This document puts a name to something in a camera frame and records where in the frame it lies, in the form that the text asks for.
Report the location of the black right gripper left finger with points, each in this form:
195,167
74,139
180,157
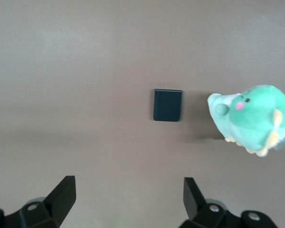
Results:
54,206

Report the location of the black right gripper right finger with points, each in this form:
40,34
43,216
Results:
204,216

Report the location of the black phone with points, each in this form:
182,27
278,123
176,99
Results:
167,105

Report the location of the green dinosaur plush toy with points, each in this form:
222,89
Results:
251,118

